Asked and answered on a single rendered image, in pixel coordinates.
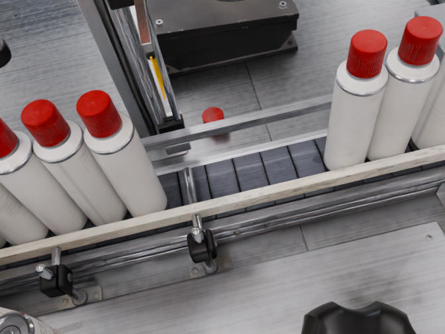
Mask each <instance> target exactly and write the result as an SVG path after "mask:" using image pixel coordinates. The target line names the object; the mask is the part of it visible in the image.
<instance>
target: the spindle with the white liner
mask: <svg viewBox="0 0 445 334"><path fill-rule="evenodd" d="M301 334H417V333H416V332H415V330H414V329H413V327H412V325H411V323H410V321H409V318H408V315H407V314H406V313H405V312H403V311H401V310H399V309H397V308H395V307H393V306H390V305H388V304H385V303H382V302H378V301H375V302H374V303H372V304H370V305H368V306H366V307H363V308H360V309H349V308H346V307H343V306H341V305H339V304H337V303H335V302H328V303H325V304H323V305H321V306H319V307H316V308H315V309H312V310H311V311H310V312H308V313H306V314H305V315H304V318H303V326H302V330H301Z"/></svg>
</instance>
